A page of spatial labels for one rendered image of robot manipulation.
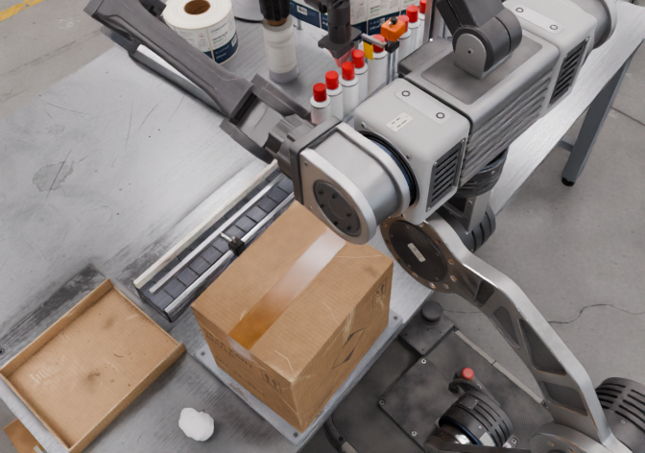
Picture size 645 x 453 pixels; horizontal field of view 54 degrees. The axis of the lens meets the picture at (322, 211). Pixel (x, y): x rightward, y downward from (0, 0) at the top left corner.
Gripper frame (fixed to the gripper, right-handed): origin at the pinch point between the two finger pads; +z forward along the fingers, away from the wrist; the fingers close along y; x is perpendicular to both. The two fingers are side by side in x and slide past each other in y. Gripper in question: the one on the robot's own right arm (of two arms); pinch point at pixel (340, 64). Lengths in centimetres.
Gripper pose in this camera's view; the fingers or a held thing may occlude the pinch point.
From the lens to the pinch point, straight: 170.5
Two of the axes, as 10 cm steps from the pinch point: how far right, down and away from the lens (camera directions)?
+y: -6.5, 6.3, -4.2
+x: 7.6, 5.1, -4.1
